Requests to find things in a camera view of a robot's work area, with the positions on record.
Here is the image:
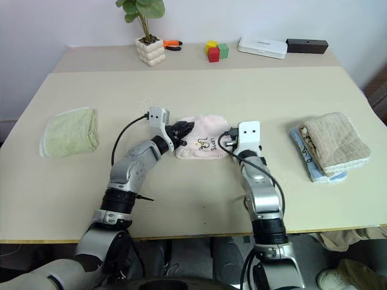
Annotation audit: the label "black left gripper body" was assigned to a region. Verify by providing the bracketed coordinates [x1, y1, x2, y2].
[164, 122, 190, 149]

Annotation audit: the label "pink fluffy towel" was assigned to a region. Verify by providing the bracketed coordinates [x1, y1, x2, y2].
[174, 114, 239, 161]

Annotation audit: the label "light blue folded towel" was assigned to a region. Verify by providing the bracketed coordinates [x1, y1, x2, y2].
[289, 126, 348, 184]

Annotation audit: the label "beige folded towel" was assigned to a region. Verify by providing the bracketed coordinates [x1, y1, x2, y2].
[298, 112, 372, 178]

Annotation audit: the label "light green folded towel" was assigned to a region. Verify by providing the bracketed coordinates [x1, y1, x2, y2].
[39, 106, 100, 160]

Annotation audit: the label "cream bubbly plant pot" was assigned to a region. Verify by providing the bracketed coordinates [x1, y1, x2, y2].
[135, 35, 166, 67]

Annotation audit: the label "flat white box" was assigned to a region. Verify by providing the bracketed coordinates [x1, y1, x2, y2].
[237, 36, 288, 60]

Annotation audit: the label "long black box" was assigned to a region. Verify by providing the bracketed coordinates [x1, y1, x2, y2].
[285, 38, 329, 55]

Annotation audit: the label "green leafy plant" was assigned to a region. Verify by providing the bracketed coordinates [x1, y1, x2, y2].
[115, 0, 166, 43]

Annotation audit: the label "brown wooden furniture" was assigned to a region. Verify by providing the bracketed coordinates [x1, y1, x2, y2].
[362, 69, 387, 125]

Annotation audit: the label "khaki trousers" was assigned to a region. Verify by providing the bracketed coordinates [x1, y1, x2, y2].
[314, 225, 387, 290]

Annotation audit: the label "white shoe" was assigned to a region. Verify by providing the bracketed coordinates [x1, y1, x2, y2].
[316, 268, 351, 290]

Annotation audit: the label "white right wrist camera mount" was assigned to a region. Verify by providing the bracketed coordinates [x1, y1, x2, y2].
[238, 120, 261, 153]

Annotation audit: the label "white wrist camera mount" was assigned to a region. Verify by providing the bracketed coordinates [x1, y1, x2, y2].
[149, 106, 171, 143]
[238, 120, 261, 153]

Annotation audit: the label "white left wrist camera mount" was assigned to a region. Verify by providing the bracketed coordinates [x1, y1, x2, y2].
[149, 106, 171, 143]

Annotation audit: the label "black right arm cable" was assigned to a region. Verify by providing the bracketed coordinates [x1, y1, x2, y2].
[218, 128, 287, 218]

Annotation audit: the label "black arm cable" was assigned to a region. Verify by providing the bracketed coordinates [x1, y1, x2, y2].
[111, 113, 151, 166]
[218, 128, 287, 218]

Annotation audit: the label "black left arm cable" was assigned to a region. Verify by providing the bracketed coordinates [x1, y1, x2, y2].
[111, 113, 151, 166]

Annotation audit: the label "orange handled pliers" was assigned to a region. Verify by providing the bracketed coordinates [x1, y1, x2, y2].
[162, 39, 183, 51]

